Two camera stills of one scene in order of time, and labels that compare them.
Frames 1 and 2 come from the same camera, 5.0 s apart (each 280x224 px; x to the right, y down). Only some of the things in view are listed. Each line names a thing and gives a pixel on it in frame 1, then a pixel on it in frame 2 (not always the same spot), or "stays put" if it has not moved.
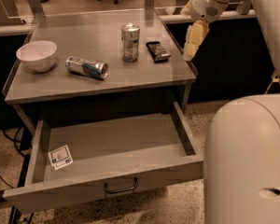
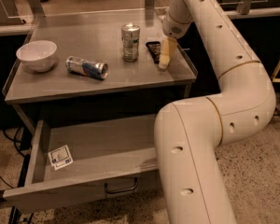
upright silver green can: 130,41 stays put
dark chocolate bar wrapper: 159,54 stays put
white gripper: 205,4 → 174,28
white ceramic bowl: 38,55 stays put
